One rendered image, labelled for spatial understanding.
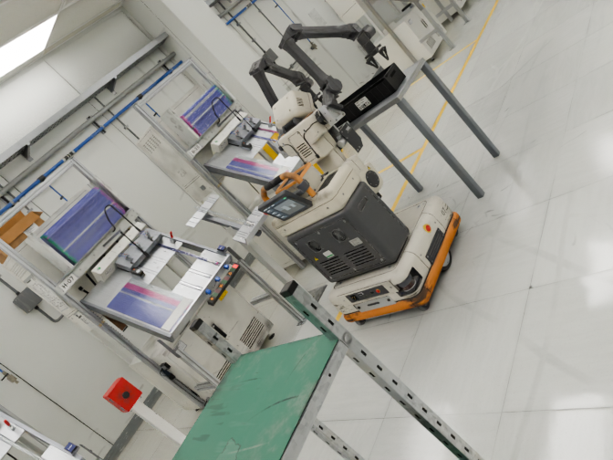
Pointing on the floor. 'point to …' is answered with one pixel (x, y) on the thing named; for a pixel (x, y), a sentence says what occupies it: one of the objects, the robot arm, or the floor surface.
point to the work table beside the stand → (425, 127)
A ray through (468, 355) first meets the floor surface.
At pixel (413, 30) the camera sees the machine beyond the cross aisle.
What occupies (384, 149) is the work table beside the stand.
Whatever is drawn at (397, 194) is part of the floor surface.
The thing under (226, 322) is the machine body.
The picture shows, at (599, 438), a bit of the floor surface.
